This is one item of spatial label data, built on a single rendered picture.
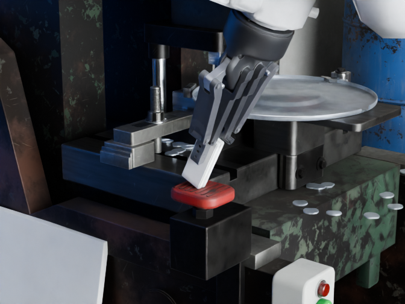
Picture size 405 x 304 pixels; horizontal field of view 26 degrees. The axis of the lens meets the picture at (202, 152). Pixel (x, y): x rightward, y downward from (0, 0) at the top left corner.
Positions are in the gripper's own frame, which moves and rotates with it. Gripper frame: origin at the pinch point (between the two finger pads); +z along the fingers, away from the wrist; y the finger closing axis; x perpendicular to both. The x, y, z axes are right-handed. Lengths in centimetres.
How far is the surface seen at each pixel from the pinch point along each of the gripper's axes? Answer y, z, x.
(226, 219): 1.2, 5.6, -5.8
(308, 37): 245, 86, 109
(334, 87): 44.2, 2.9, 6.6
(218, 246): -0.4, 8.3, -7.2
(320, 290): 8.3, 9.8, -18.6
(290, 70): 231, 98, 104
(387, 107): 38.3, -2.4, -4.8
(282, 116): 21.1, 0.3, 2.4
